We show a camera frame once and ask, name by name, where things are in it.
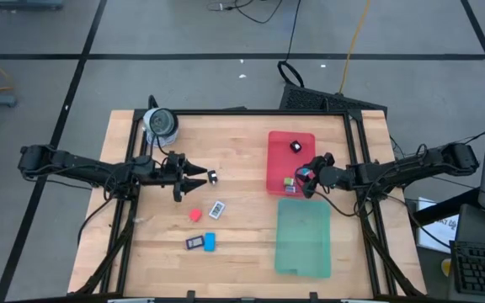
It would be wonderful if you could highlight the black perforated metal case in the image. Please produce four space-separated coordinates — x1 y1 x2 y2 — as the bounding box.
278 82 388 114

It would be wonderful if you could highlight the white coiled cable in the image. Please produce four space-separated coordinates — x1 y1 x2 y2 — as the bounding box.
142 125 180 148

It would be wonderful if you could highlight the red plastic tray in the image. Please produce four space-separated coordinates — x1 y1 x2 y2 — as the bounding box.
265 130 317 199

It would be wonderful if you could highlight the cyan blue digital clock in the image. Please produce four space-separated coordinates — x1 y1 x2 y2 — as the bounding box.
203 231 217 253

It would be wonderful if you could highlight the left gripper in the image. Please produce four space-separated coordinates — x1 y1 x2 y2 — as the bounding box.
160 151 209 204

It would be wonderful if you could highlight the white paper sheet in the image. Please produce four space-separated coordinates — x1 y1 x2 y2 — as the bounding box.
416 196 461 254

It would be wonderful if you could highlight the white digital clock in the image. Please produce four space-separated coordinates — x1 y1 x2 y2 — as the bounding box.
208 199 227 221

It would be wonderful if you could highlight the black desk bar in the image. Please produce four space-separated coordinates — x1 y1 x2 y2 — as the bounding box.
410 187 482 227

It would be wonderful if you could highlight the black floor cable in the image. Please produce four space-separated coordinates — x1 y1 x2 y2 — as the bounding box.
206 0 306 88

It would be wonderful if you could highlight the teal plastic tray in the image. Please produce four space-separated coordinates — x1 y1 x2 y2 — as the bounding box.
274 198 333 279

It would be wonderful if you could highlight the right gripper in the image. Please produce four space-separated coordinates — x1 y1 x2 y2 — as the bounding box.
295 151 349 199

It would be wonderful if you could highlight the dark blue digital clock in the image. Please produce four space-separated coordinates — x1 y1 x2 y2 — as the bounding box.
184 234 205 251

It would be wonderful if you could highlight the black keyboard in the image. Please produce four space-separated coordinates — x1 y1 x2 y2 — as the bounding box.
450 240 485 298

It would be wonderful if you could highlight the yellow cable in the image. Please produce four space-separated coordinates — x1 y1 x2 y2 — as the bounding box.
338 0 372 95

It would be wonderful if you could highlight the roll of tape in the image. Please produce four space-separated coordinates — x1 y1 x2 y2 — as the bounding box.
141 107 180 138

